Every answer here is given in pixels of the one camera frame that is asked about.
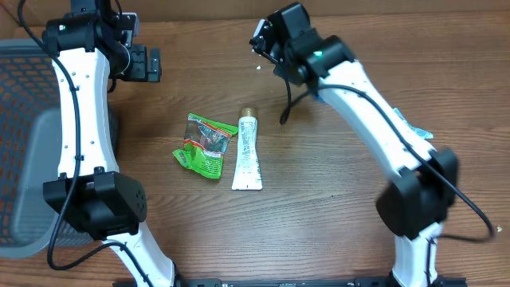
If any teal tissue packet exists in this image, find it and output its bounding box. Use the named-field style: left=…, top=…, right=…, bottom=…
left=393, top=108, right=434, bottom=140

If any grey plastic basket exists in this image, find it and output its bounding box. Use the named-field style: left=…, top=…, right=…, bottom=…
left=1, top=39, right=93, bottom=258

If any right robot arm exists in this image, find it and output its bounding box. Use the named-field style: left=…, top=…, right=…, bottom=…
left=250, top=2, right=458, bottom=286

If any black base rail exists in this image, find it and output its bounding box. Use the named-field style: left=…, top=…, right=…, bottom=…
left=112, top=276, right=468, bottom=287

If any white tube gold cap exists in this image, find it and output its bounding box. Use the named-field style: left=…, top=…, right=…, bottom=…
left=232, top=108, right=263, bottom=191

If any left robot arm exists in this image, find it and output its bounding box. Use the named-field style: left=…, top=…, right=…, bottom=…
left=43, top=1, right=178, bottom=286

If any green snack packet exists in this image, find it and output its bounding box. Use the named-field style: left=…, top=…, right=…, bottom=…
left=172, top=113, right=238, bottom=179

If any blue snack packet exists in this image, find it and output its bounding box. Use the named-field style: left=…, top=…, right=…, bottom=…
left=314, top=94, right=325, bottom=103

